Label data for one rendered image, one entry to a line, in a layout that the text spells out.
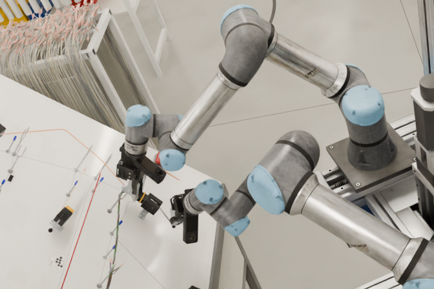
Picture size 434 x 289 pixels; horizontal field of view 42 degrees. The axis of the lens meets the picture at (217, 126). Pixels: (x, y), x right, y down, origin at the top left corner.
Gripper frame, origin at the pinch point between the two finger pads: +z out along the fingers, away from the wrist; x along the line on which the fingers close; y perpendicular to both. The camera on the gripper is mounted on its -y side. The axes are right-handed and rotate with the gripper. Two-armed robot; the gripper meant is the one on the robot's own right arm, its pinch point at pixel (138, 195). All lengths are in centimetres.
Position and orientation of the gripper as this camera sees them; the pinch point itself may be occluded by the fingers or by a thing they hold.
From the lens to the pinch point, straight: 198.0
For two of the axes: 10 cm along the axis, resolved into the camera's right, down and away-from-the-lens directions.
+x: -3.0, 5.4, -7.9
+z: -1.3, 8.0, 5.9
